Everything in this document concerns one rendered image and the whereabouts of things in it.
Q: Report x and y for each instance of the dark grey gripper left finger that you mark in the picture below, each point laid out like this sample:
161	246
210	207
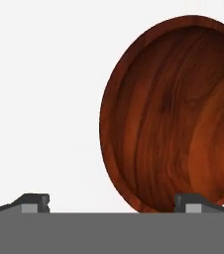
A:
31	200

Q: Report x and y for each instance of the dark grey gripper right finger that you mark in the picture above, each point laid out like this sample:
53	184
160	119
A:
191	200

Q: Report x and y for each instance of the large brown wooden bowl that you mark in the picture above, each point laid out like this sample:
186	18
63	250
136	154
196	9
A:
173	112

